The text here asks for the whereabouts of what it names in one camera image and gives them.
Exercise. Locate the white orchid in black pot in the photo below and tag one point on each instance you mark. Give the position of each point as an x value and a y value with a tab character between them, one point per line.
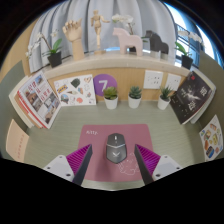
186	61
55	59

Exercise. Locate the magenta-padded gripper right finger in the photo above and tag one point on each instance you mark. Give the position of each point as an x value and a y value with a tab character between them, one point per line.
165	166

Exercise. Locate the white wall socket plate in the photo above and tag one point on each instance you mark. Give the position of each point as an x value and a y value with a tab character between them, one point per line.
153	79
173	82

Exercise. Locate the dark grey computer mouse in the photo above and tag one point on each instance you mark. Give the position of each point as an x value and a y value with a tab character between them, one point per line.
116	148

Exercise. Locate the green desk divider panel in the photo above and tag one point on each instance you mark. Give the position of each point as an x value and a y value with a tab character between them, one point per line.
8	90
216	86

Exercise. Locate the wooden desk back shelf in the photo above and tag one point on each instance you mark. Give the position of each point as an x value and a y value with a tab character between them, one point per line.
130	65

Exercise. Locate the purple round number sticker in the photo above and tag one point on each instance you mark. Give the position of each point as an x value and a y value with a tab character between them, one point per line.
103	83

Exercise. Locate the white sticker sheet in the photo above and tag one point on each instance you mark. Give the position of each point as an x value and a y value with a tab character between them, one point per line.
75	90

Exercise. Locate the red-spined photo-cover book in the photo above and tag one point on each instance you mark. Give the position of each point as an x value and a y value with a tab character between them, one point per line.
40	98

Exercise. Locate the wooden hand model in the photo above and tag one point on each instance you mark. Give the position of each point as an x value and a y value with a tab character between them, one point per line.
75	36

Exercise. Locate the black cover book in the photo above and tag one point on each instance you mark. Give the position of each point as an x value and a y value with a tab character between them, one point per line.
190	96

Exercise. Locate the beige book with red text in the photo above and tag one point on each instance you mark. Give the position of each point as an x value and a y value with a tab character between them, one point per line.
16	141

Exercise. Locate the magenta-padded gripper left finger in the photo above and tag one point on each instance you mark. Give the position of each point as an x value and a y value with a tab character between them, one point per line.
59	166

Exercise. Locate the black wooden horse figure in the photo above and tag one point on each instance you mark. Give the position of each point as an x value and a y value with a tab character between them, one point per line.
158	43

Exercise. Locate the light grey curtain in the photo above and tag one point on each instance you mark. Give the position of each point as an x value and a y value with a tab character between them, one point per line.
146	15

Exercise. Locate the succulent in white pot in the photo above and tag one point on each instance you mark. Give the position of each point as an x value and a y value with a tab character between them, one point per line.
110	101
163	101
134	101

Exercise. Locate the colourful illustrated card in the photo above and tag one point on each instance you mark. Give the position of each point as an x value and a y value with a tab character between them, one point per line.
211	140

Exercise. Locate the pink wooden horse figure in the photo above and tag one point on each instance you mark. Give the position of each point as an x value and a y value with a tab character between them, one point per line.
128	41

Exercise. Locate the pink mouse pad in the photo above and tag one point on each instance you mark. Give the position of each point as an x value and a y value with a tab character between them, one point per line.
100	140

